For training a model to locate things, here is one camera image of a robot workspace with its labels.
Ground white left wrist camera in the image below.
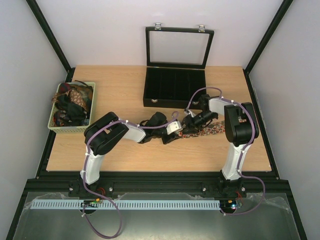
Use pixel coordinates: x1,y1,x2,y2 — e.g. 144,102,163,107
165,120,183,135

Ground pale green perforated basket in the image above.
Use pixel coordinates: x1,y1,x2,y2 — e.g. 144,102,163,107
47,81,97,135

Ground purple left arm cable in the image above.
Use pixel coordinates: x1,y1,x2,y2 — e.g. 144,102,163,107
82,110,180,238

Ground light blue slotted cable duct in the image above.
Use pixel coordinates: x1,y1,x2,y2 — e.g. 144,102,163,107
30,199,221,211

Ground brown patterned tie over basket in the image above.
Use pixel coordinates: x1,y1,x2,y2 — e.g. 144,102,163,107
51,88,89,111

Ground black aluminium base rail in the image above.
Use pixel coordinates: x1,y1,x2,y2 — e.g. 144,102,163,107
23,171,292,199

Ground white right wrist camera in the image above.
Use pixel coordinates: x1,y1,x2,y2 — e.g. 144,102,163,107
184,108,195,118

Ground dark ties in basket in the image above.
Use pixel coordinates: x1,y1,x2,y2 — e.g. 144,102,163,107
51,79,95,127

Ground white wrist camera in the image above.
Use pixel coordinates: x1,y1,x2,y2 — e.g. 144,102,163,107
184,108,195,118
165,120,183,135

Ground black compartment display box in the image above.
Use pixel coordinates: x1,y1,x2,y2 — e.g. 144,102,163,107
142,23,215,109

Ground patterned paisley tie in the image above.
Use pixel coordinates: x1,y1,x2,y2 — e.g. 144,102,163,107
177,120,225,139

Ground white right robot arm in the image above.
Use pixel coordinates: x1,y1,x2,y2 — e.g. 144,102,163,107
182,94,259,198

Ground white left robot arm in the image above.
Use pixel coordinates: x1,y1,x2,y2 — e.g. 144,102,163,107
68,111,182,198

